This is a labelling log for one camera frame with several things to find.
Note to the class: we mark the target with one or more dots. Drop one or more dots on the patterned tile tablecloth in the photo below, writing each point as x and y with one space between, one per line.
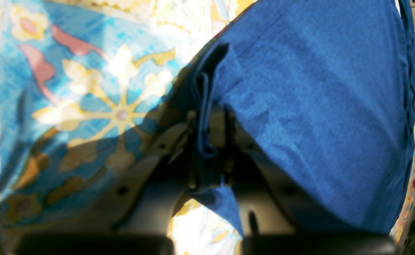
86 88

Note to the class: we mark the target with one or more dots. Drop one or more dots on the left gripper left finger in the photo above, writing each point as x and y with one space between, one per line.
133 216

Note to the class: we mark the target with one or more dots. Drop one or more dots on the blue long-sleeve T-shirt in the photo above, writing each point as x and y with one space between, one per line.
327 89

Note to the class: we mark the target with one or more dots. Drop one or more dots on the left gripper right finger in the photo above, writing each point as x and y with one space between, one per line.
277 215

